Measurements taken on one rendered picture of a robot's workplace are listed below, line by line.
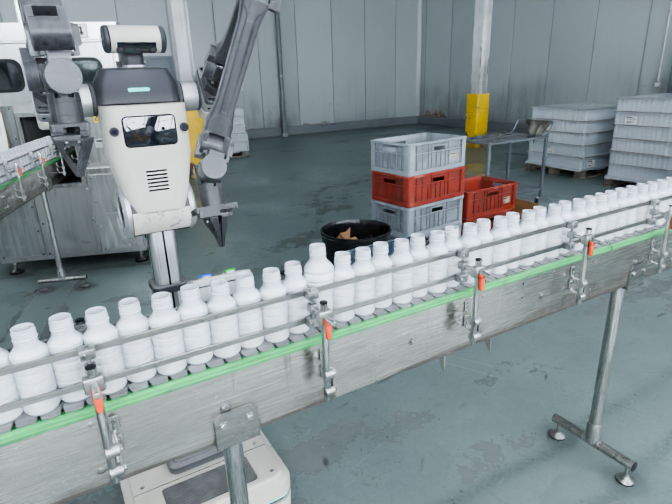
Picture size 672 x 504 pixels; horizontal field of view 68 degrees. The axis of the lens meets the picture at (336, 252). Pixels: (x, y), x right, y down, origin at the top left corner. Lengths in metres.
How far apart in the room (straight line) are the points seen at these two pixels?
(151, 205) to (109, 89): 0.34
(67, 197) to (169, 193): 3.27
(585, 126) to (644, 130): 0.88
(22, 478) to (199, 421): 0.31
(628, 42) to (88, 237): 10.71
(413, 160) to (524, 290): 2.04
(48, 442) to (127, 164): 0.78
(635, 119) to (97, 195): 6.37
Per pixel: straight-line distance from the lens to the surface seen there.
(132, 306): 1.02
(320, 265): 1.12
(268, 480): 1.90
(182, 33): 8.87
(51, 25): 1.08
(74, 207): 4.82
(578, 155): 8.22
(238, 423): 1.16
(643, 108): 7.62
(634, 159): 7.69
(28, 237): 4.99
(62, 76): 1.00
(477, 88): 11.25
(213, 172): 1.17
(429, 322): 1.34
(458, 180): 3.88
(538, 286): 1.63
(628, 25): 12.47
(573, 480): 2.40
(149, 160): 1.55
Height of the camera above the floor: 1.56
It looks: 20 degrees down
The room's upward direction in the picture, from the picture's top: 2 degrees counter-clockwise
